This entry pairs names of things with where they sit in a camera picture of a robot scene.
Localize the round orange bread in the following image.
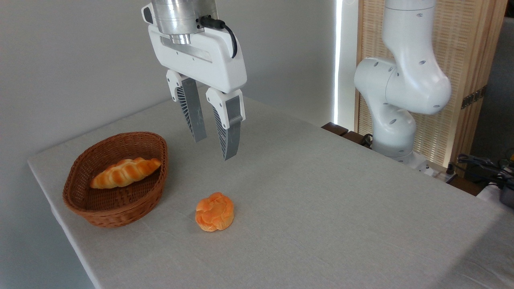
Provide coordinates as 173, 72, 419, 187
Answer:
195, 192, 235, 232

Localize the grey tablecloth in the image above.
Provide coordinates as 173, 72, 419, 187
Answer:
27, 84, 514, 289

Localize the black cable bundle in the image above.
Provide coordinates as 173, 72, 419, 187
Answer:
445, 153, 514, 190

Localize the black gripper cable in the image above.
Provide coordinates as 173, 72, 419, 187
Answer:
199, 15, 239, 59

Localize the brown wicker basket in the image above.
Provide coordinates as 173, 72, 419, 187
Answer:
62, 131, 169, 229

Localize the wooden slatted screen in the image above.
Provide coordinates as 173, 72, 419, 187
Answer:
355, 0, 509, 170

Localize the vertical white light strip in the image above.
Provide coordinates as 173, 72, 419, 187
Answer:
332, 0, 343, 126

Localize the dark wooden block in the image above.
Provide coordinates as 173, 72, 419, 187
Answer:
321, 122, 375, 149

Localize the black metal screen hinge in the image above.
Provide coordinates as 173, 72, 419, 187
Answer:
461, 86, 487, 110

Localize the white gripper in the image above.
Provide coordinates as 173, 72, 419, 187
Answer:
148, 24, 248, 161

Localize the long braided bread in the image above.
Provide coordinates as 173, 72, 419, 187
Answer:
90, 157, 162, 190

